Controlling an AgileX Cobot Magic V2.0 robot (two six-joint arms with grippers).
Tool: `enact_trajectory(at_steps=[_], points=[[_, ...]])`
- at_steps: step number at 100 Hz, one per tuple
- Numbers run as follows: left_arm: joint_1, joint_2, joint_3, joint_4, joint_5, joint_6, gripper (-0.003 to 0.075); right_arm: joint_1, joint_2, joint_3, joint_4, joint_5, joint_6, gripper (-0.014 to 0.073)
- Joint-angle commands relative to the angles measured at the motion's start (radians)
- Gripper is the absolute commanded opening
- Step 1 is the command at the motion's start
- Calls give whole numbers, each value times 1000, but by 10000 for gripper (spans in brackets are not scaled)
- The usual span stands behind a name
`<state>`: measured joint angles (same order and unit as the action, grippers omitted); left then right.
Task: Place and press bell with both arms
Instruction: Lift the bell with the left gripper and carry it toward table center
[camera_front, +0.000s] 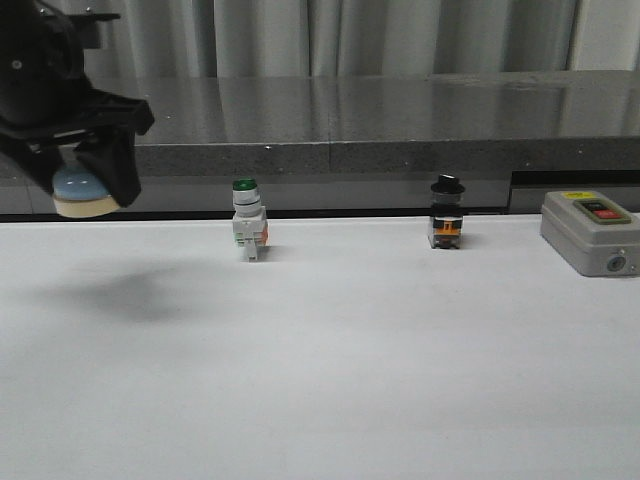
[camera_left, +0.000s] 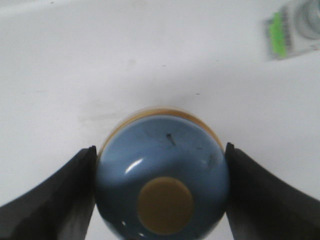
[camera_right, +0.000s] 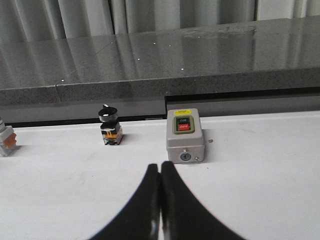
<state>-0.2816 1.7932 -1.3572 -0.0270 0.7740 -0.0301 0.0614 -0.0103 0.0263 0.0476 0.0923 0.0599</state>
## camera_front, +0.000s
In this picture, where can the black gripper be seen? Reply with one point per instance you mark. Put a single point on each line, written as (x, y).
(47, 97)

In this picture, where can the blue and cream desk bell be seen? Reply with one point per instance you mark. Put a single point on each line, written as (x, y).
(78, 193)

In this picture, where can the grey pleated curtain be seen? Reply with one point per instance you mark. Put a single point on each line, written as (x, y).
(328, 38)

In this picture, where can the grey stone counter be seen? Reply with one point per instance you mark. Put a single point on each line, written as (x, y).
(374, 145)

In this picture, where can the green pushbutton switch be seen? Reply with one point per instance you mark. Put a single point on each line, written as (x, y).
(249, 222)

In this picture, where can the black rotary selector switch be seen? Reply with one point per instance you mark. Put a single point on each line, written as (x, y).
(446, 219)

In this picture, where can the grey start-stop switch box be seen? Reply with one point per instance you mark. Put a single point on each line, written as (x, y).
(595, 235)

